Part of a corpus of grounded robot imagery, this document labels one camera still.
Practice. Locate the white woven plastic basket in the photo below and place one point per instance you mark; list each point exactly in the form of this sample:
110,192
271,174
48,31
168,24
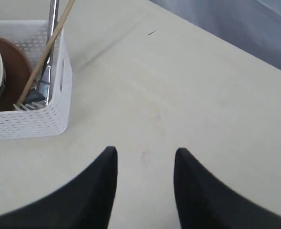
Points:
30,37

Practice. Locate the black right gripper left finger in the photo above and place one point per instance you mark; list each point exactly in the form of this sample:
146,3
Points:
84,203

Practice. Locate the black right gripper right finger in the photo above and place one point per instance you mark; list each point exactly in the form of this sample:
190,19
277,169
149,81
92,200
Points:
204,202

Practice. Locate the brown red plate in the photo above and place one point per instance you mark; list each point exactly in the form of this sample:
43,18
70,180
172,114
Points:
18,71

